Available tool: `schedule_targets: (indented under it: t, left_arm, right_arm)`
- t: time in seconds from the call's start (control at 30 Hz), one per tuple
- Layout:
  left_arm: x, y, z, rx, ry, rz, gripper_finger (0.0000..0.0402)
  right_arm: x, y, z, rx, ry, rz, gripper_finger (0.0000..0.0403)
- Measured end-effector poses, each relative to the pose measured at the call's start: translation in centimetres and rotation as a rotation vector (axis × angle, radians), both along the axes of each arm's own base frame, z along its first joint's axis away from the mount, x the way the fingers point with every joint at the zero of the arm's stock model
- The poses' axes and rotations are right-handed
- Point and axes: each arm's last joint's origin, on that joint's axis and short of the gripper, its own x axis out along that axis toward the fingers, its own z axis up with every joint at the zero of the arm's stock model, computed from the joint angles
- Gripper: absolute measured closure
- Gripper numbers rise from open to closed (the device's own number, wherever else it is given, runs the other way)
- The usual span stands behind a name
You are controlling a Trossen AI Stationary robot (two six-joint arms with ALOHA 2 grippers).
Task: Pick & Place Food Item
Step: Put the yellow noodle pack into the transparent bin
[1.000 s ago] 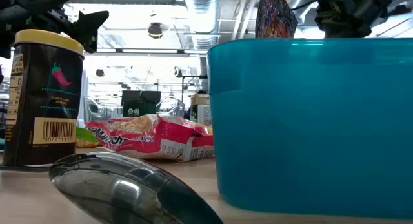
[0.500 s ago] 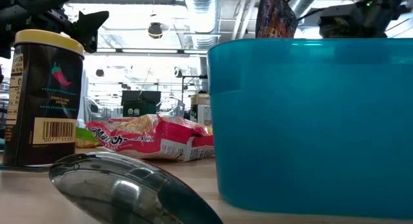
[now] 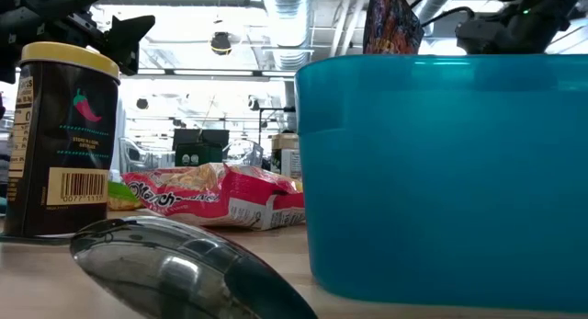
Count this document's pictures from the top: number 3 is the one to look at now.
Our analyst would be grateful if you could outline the red ramen noodle packet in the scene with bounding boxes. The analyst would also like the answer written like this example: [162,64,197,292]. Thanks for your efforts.
[121,162,307,232]

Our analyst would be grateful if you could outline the blue plastic bin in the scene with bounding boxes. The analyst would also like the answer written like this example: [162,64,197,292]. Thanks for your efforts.
[294,53,588,313]

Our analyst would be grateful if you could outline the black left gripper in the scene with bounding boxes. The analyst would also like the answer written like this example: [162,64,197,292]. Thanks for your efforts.
[0,8,156,84]

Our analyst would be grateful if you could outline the dark shiny metal spoon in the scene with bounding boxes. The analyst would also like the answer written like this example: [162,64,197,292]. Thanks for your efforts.
[69,216,319,319]

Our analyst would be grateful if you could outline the brown spice can yellow lid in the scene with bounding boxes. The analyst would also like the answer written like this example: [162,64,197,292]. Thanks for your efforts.
[3,41,121,239]

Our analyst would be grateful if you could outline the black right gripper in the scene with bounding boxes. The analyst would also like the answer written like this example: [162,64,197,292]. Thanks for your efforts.
[455,6,569,55]

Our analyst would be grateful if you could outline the black screen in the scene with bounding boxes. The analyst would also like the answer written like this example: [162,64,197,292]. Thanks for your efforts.
[173,128,230,145]

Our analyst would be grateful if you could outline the green snack packet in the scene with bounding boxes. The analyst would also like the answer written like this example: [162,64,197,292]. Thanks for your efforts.
[107,180,142,212]

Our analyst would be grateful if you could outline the brown taco mix packet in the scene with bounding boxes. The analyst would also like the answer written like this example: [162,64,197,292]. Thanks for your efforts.
[362,0,425,56]

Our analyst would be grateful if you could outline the green spice tin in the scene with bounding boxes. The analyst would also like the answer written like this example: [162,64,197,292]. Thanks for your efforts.
[174,142,225,167]

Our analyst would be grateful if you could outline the beige paper cup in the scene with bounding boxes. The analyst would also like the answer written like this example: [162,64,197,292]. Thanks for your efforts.
[270,133,303,180]

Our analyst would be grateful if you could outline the silver air duct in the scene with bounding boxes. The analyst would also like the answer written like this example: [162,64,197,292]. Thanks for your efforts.
[413,0,460,24]
[261,0,318,72]

